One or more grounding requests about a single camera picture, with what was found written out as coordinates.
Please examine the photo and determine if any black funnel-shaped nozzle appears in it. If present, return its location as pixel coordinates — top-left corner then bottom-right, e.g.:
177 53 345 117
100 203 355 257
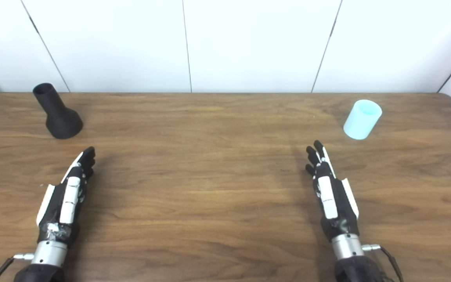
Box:
32 83 84 139

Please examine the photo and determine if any light-blue hose piece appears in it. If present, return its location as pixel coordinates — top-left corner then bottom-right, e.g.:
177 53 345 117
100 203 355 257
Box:
343 99 382 140

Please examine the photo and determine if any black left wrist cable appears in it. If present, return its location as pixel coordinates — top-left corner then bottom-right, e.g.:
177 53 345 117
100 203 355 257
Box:
0 253 35 282

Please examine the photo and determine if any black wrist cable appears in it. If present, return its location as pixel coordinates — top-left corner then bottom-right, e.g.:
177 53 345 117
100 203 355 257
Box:
0 253 35 282
362 244 404 282

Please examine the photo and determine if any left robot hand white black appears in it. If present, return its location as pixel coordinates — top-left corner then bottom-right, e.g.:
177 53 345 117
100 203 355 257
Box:
36 147 96 246

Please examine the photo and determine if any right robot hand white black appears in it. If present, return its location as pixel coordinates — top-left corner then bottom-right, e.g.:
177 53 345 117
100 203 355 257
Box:
305 140 360 242

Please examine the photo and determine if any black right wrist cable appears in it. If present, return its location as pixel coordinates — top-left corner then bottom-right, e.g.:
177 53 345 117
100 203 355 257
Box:
362 244 404 282

